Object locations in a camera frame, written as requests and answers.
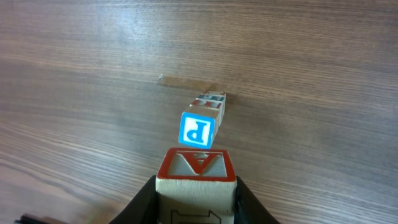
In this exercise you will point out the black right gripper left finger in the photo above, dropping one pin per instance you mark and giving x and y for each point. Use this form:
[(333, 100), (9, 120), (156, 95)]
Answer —
[(142, 209)]

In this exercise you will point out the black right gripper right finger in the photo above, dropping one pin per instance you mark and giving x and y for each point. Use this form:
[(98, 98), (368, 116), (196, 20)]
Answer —
[(248, 209)]

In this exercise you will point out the green N block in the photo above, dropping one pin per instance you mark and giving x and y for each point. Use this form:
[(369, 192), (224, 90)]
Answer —
[(196, 186)]

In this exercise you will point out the blue P letter block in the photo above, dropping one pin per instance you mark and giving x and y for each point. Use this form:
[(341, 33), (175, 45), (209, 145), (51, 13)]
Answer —
[(199, 126)]

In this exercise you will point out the green V letter block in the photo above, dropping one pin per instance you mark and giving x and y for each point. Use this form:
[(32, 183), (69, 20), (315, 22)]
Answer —
[(213, 104)]

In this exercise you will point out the green base tower block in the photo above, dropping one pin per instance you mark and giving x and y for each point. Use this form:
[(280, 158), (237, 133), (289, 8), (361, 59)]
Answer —
[(215, 93)]

